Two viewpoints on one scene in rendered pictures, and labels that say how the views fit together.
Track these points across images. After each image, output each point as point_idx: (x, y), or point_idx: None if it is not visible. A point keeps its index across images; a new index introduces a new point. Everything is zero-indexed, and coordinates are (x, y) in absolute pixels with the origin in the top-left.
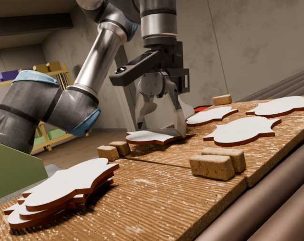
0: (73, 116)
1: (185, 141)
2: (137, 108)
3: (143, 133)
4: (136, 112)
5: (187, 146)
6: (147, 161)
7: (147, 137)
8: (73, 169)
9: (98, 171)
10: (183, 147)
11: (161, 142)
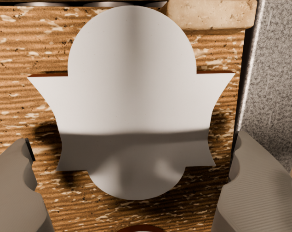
0: None
1: (50, 145)
2: (271, 176)
3: (166, 101)
4: (265, 161)
5: (7, 120)
6: (41, 6)
7: (108, 75)
8: None
9: None
10: (9, 109)
11: (42, 75)
